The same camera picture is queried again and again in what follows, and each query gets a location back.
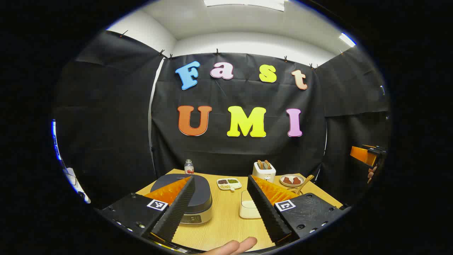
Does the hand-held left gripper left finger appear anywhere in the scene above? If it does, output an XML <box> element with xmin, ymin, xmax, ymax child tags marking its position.
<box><xmin>97</xmin><ymin>176</ymin><xmax>196</xmax><ymax>245</ymax></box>

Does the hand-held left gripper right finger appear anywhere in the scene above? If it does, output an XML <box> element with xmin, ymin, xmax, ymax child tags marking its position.
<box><xmin>247</xmin><ymin>175</ymin><xmax>349</xmax><ymax>245</ymax></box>

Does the clear box of white rice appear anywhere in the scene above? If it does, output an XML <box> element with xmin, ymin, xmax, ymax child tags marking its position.
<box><xmin>239</xmin><ymin>190</ymin><xmax>263</xmax><ymax>219</ymax></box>

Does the grey rice cooker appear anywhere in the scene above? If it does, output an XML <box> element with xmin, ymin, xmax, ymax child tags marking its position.
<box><xmin>150</xmin><ymin>174</ymin><xmax>213</xmax><ymax>225</ymax></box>

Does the wooden spoon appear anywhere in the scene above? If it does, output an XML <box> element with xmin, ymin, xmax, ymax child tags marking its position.
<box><xmin>297</xmin><ymin>175</ymin><xmax>315</xmax><ymax>195</ymax></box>

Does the round plate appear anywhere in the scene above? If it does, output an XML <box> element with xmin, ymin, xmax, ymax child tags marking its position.
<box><xmin>280</xmin><ymin>174</ymin><xmax>305</xmax><ymax>187</ymax></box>

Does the white toaster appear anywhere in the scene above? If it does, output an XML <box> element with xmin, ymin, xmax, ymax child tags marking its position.
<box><xmin>252</xmin><ymin>160</ymin><xmax>276</xmax><ymax>183</ymax></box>

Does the white divided grain dish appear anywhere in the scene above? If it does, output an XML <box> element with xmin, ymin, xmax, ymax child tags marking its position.
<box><xmin>217</xmin><ymin>178</ymin><xmax>242</xmax><ymax>192</ymax></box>

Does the black backdrop cloth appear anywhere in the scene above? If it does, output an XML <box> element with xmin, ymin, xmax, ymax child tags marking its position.
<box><xmin>53</xmin><ymin>30</ymin><xmax>391</xmax><ymax>209</ymax></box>

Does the white side desk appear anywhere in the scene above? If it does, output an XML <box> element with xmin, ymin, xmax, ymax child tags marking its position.
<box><xmin>64</xmin><ymin>166</ymin><xmax>91</xmax><ymax>204</ymax></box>

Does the small ceiling light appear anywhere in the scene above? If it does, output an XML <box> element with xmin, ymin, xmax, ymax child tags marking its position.
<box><xmin>338</xmin><ymin>33</ymin><xmax>356</xmax><ymax>47</ymax></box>

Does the computer monitor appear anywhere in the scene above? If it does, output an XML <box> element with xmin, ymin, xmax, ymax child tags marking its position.
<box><xmin>51</xmin><ymin>120</ymin><xmax>63</xmax><ymax>160</ymax></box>

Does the ceiling light panel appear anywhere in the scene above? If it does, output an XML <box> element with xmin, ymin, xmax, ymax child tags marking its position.
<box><xmin>203</xmin><ymin>0</ymin><xmax>285</xmax><ymax>12</ymax></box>

